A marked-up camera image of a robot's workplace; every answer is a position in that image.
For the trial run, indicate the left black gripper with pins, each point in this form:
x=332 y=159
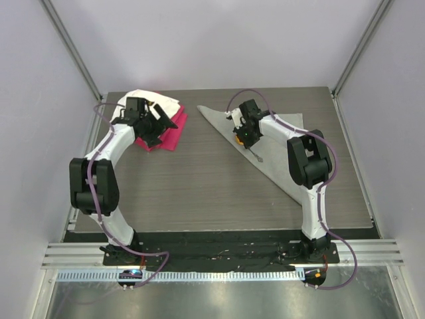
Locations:
x=161 y=124

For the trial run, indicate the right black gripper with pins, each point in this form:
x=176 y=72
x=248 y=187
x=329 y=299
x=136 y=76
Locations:
x=248 y=143

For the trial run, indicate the grey cloth napkin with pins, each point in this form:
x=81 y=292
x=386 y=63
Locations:
x=267 y=155

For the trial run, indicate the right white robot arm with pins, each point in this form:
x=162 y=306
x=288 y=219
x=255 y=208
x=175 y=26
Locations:
x=309 y=165

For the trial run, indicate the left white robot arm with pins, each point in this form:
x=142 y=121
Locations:
x=94 y=188

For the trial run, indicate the pink folded cloth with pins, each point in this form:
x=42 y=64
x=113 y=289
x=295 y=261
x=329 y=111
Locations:
x=170 y=139

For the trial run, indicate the white folded cloth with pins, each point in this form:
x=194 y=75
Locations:
x=169 y=105

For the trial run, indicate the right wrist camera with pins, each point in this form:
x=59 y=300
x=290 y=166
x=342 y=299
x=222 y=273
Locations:
x=236 y=116

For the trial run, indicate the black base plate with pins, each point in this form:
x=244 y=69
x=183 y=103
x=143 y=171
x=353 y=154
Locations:
x=227 y=251

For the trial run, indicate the aluminium frame rail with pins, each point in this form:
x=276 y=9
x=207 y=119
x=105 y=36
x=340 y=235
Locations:
x=84 y=262

